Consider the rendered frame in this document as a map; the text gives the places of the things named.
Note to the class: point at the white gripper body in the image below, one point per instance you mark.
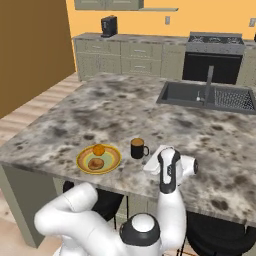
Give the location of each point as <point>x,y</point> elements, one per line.
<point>152,163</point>

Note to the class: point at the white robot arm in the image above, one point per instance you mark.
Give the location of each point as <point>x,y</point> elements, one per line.
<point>100,230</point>

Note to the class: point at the black mug of coffee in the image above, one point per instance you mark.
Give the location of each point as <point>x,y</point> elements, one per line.
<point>137,150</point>

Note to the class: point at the yellow breakfast plate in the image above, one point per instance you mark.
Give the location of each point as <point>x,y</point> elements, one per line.
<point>111,161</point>

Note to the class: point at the black coffee machine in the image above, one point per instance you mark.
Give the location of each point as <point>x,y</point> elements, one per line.
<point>109,26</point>

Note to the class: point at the orange round pastry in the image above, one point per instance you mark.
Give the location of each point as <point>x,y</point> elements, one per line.
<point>98,150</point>

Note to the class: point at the brown flat pancake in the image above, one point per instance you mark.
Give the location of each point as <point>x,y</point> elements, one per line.
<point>96,163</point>

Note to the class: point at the black stool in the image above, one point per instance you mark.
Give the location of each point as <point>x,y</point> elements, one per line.
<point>108,203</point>
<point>216,236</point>

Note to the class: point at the dark grey sink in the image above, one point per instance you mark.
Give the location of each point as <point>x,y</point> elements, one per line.
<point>183,93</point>

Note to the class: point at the dark grey tap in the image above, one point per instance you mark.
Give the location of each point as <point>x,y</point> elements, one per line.
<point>209,85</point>

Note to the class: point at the grey-green base cupboards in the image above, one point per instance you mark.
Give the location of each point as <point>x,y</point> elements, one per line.
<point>247,63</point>
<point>133,56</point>

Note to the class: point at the black and steel oven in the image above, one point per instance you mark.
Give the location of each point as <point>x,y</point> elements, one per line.
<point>213,65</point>

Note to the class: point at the grey-green island base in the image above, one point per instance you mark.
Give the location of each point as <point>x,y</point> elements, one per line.
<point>23,200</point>

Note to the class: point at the grey wall socket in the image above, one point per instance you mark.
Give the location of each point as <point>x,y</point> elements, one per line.
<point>167,20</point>
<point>252,22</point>

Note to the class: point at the grey wall shelf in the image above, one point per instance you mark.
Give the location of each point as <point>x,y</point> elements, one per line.
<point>161,9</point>

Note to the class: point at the grey-green wall cupboards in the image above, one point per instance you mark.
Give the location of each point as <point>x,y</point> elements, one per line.
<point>106,4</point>

